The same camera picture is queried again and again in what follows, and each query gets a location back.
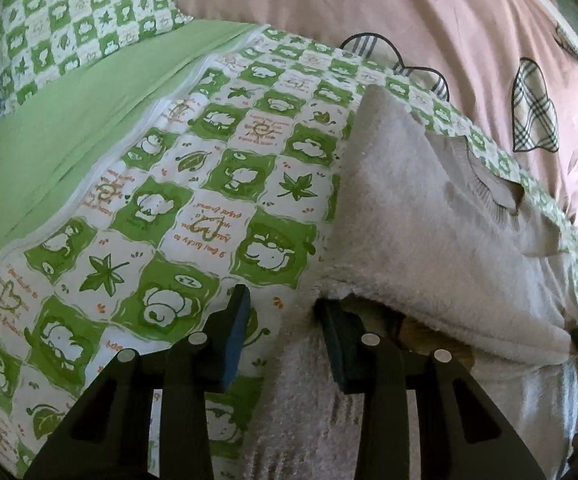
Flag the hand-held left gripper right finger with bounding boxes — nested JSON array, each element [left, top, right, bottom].
[[314, 299, 560, 480]]

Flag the green checkered pillow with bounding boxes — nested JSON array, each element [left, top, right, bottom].
[[0, 0, 195, 106]]

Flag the grey fleece sweater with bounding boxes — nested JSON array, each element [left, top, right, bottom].
[[241, 84, 578, 480]]

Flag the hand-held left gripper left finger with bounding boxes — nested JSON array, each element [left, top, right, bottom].
[[22, 284, 253, 480]]

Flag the plain green bed sheet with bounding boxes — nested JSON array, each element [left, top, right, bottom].
[[0, 20, 260, 321]]

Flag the pink quilt with plaid hearts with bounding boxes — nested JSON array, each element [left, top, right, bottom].
[[156, 0, 578, 226]]

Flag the green checkered printed quilt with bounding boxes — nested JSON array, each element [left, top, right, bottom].
[[0, 27, 578, 480]]

